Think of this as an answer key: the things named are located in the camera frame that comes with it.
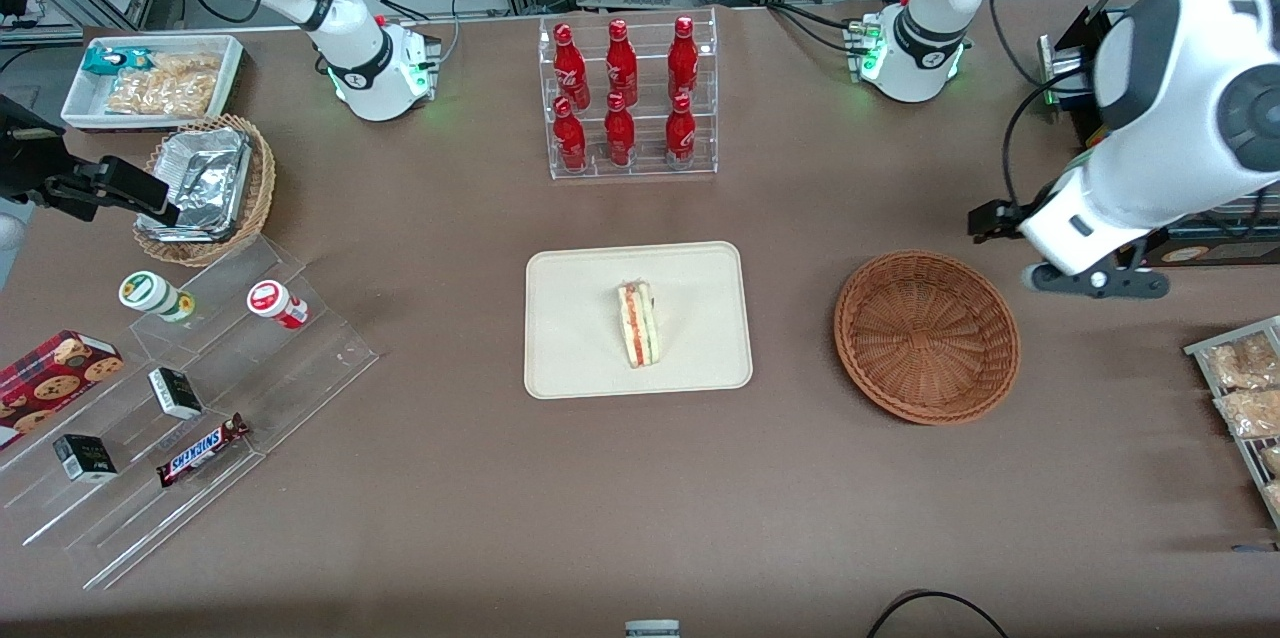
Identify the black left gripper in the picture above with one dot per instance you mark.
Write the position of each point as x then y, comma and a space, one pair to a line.
992, 220

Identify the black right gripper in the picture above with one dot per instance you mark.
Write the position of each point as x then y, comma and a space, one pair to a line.
28, 168

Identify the triangular sandwich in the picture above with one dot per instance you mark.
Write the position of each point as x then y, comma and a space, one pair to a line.
637, 323

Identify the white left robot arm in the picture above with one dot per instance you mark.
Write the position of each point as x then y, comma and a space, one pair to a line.
1180, 118

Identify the tan wicker basket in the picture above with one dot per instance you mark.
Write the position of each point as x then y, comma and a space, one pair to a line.
260, 188

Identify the brown round wicker basket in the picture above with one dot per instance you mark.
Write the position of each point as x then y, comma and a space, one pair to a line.
925, 338

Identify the cream plastic tray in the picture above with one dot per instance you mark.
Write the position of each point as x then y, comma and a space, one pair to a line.
580, 338

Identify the aluminium foil container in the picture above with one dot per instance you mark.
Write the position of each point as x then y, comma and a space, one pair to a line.
205, 178

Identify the green lid white cup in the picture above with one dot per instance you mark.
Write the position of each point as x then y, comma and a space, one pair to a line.
150, 294

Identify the white rectangular plastic bin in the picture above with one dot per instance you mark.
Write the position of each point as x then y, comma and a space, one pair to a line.
80, 103

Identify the clear bag of crackers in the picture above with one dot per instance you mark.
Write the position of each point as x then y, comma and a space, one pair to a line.
170, 86

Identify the teal snack packet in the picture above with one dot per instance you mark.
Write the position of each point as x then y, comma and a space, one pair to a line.
105, 60

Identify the black food warmer appliance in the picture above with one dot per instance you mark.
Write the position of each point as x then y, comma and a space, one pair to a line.
1085, 118

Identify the red lid white cup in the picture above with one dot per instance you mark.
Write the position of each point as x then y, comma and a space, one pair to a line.
272, 302

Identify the small black carton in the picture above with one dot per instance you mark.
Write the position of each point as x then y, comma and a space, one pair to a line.
85, 459
176, 394

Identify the red plaid cookie box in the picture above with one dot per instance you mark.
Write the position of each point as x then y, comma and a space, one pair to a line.
50, 380

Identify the clear acrylic stepped shelf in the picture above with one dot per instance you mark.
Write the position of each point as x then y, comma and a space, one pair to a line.
290, 378

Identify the brown Snickers bar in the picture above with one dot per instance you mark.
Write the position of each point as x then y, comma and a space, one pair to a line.
200, 451

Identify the clear bag of snacks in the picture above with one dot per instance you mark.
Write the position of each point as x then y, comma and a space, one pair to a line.
1272, 460
1240, 363
1274, 498
1250, 413

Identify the red cola bottle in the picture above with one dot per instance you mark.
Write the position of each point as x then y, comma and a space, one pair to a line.
683, 58
621, 63
619, 136
680, 134
570, 140
570, 68

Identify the clear acrylic bottle rack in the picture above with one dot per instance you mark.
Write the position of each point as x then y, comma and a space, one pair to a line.
650, 168

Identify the small grey box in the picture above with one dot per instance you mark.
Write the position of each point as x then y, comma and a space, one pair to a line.
652, 629

